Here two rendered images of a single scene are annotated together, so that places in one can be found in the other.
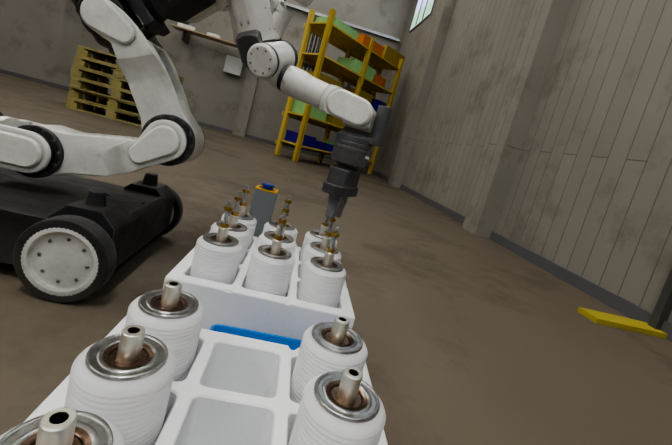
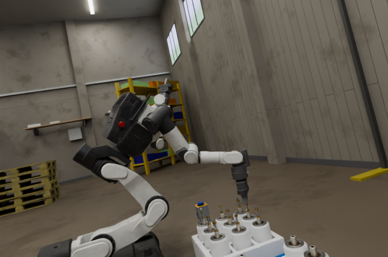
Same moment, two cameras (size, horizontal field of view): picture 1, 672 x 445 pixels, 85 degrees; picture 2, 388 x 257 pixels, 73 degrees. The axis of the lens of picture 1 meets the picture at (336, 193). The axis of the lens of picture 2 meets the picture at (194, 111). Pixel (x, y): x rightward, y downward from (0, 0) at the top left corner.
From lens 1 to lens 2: 0.75 m
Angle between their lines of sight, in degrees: 15
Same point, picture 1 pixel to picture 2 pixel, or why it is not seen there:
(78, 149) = (120, 235)
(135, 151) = (148, 221)
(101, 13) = (111, 170)
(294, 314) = (262, 249)
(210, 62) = (58, 139)
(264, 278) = (243, 242)
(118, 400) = not seen: outside the picture
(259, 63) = (190, 159)
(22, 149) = (100, 249)
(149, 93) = (140, 192)
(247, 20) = (178, 145)
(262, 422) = not seen: outside the picture
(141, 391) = not seen: outside the picture
